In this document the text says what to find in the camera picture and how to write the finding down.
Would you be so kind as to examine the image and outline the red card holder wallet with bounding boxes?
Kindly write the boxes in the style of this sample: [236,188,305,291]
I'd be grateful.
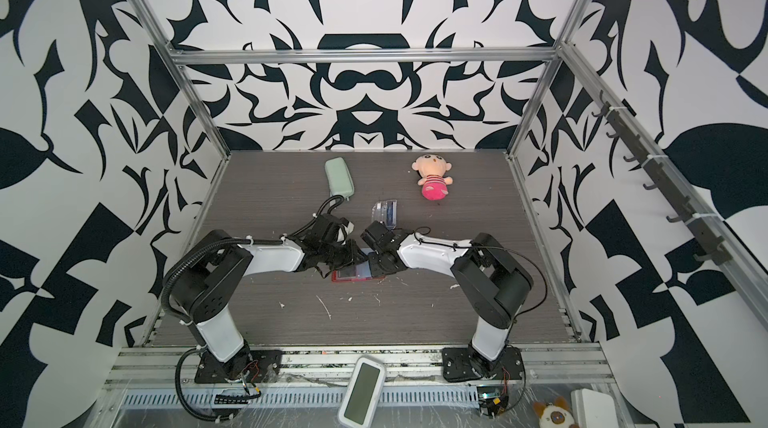
[331,262,383,283]

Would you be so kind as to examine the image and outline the clear plastic card box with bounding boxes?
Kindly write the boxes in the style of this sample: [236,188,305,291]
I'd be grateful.
[371,199,398,230]

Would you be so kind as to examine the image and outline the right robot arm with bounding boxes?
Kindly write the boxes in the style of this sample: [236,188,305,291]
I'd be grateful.
[361,222,534,362]

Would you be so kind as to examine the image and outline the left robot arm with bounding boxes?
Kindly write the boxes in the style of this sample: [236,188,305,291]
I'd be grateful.
[160,215,367,373]

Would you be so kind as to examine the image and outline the mint green glasses case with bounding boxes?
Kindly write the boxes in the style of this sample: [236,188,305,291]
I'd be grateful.
[324,157,355,200]

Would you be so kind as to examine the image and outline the pink plush doll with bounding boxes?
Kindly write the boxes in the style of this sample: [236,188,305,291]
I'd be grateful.
[412,154,453,201]

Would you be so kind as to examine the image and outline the white timer display device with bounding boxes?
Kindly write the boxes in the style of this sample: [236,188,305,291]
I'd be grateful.
[337,356,387,428]

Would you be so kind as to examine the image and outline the small green circuit board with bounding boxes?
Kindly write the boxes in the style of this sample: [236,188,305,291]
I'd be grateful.
[477,385,509,418]

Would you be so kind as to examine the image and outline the white brown plush toy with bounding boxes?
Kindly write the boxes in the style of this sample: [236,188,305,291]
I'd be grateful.
[533,397,579,428]

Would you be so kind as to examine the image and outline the white box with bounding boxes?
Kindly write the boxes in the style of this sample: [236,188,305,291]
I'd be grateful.
[571,388,620,428]

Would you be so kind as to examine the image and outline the black corrugated cable conduit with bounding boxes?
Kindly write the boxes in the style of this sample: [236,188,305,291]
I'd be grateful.
[160,193,347,423]

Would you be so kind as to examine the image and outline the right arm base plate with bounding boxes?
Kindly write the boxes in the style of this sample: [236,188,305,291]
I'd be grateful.
[441,345,525,383]

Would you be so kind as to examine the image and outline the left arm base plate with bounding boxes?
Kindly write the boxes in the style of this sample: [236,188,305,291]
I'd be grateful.
[194,349,283,384]

